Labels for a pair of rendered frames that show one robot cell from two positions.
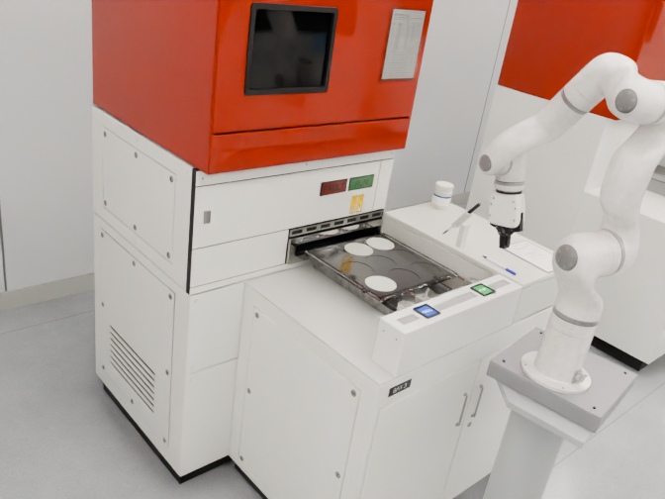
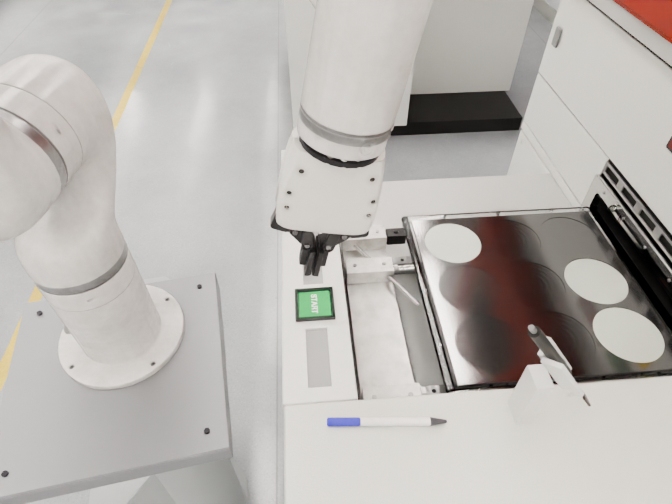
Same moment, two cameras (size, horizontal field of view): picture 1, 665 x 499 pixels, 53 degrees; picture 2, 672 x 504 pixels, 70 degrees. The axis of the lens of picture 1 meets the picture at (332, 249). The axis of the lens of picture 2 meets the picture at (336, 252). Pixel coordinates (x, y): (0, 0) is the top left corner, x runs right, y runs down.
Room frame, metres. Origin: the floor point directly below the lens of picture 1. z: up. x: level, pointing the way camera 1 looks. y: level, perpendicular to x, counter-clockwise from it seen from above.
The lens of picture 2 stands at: (2.10, -0.78, 1.51)
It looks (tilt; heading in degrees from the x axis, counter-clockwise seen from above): 46 degrees down; 131
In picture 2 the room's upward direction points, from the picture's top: straight up
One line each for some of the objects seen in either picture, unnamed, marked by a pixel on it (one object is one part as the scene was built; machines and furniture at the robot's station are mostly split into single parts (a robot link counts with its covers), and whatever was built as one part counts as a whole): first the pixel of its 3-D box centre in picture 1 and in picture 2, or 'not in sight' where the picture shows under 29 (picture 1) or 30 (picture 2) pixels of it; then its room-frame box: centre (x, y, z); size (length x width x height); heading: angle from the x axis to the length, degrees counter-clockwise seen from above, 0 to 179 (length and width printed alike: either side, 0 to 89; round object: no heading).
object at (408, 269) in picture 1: (380, 262); (532, 285); (2.01, -0.17, 0.90); 0.34 x 0.34 x 0.01; 45
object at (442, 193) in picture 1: (442, 195); not in sight; (2.45, -0.39, 1.01); 0.07 x 0.07 x 0.10
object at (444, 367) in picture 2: (421, 286); (424, 293); (1.88, -0.30, 0.90); 0.38 x 0.01 x 0.01; 135
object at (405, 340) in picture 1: (451, 321); (311, 272); (1.70, -0.38, 0.89); 0.55 x 0.09 x 0.14; 135
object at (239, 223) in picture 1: (299, 213); (635, 151); (2.03, 0.13, 1.02); 0.82 x 0.03 x 0.40; 135
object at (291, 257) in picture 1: (336, 240); (647, 272); (2.14, -0.01, 0.89); 0.44 x 0.02 x 0.10; 135
